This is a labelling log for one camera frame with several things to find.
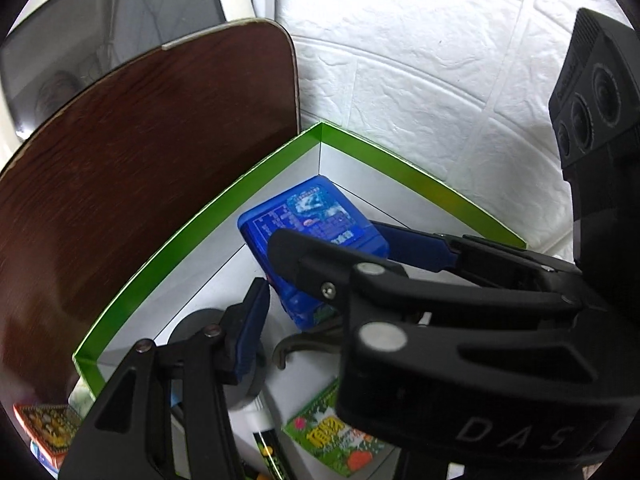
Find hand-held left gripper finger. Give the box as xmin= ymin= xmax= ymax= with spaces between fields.
xmin=60 ymin=277 xmax=271 ymax=480

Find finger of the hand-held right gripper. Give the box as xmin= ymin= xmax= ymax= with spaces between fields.
xmin=268 ymin=230 xmax=606 ymax=321
xmin=372 ymin=222 xmax=583 ymax=293

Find dark metal bracket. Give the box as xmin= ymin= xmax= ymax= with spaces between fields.
xmin=274 ymin=317 xmax=346 ymax=371

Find blue plastic candy box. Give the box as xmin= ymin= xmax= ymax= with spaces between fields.
xmin=237 ymin=176 xmax=391 ymax=331

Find black tape roll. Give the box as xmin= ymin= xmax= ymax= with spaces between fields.
xmin=167 ymin=307 xmax=268 ymax=408

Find green cardboard box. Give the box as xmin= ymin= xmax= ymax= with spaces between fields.
xmin=72 ymin=120 xmax=528 ymax=480

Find white cap marker pen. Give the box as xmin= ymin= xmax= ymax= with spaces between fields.
xmin=230 ymin=395 xmax=296 ymax=480

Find small green snack packet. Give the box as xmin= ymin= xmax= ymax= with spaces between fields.
xmin=282 ymin=380 xmax=393 ymax=476

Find small red orange box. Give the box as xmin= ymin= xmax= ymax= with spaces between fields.
xmin=12 ymin=402 xmax=83 ymax=471

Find dark wooden headboard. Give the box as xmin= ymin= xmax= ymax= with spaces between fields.
xmin=0 ymin=19 xmax=301 ymax=406

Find white Yimoo monitor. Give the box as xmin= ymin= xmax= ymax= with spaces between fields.
xmin=0 ymin=0 xmax=256 ymax=146

